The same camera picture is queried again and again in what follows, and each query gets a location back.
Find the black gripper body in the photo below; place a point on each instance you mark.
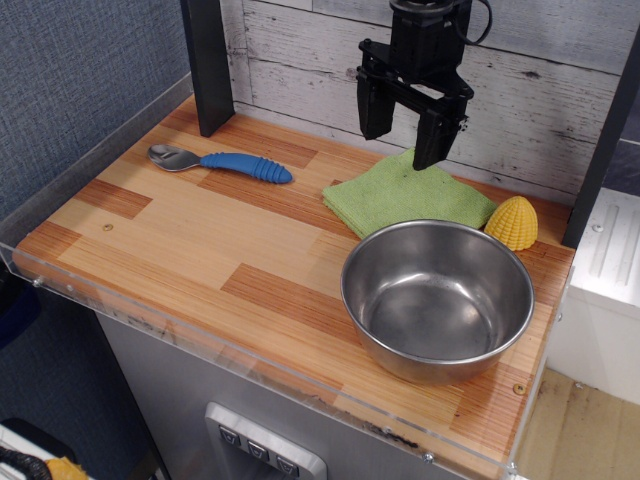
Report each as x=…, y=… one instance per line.
x=427, y=44

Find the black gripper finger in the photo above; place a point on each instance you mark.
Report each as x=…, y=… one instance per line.
x=436, y=133
x=376, y=103

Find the green towel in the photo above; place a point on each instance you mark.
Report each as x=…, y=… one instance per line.
x=393, y=191

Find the yellow toy corn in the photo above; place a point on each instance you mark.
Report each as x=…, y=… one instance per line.
x=514, y=223

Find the stainless steel bowl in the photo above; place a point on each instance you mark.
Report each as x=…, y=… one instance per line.
x=436, y=302

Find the grey toy cabinet front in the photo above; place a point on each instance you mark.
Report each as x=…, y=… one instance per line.
x=321, y=393

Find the silver button panel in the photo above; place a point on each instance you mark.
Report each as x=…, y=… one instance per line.
x=262, y=444

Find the yellow object bottom left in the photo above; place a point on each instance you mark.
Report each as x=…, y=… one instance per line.
x=65, y=469

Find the black right post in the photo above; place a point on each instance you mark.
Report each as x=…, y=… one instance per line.
x=609, y=42

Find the blue handled metal spoon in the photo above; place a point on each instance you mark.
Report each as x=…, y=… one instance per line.
x=175, y=159

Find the white aluminium rail block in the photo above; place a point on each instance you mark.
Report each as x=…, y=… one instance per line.
x=595, y=339

